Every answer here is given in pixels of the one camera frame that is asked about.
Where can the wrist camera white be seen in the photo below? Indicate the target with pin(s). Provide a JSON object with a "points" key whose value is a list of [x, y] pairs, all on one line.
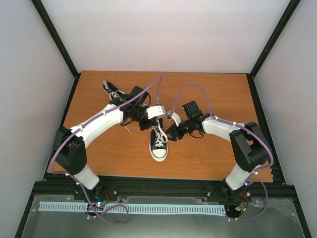
{"points": [[173, 116], [157, 111]]}

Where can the left black frame post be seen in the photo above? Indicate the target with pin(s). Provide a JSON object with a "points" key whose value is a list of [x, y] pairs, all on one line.
{"points": [[43, 14]]}

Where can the sneaker white shoelace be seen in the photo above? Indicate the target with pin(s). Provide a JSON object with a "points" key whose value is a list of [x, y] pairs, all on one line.
{"points": [[118, 95], [158, 139]]}

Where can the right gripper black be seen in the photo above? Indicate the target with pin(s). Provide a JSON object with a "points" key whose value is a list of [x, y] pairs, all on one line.
{"points": [[172, 130]]}

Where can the black frame post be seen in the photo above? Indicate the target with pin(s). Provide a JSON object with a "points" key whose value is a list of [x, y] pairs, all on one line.
{"points": [[43, 14], [284, 19]]}

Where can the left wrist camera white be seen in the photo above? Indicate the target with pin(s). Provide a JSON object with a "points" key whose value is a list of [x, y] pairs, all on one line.
{"points": [[157, 111]]}

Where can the light blue slotted cable duct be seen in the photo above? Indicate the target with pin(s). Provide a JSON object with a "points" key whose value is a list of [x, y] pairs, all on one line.
{"points": [[135, 209]]}

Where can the black white sneaker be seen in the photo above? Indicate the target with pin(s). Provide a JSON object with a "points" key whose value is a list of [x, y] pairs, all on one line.
{"points": [[108, 87], [158, 155]]}

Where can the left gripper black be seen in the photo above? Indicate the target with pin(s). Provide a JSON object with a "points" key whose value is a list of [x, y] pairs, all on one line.
{"points": [[153, 122]]}

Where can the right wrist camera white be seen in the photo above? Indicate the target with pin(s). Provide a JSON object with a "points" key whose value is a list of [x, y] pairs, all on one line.
{"points": [[173, 116]]}

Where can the right black frame post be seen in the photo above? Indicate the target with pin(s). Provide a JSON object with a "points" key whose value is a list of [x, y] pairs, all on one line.
{"points": [[284, 19]]}

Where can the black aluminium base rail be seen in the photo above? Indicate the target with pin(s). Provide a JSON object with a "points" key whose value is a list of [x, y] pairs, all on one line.
{"points": [[117, 187]]}

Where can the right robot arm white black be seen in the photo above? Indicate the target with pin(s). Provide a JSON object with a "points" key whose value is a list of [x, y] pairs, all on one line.
{"points": [[250, 148]]}

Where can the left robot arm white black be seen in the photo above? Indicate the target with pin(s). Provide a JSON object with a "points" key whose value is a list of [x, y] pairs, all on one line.
{"points": [[69, 147]]}

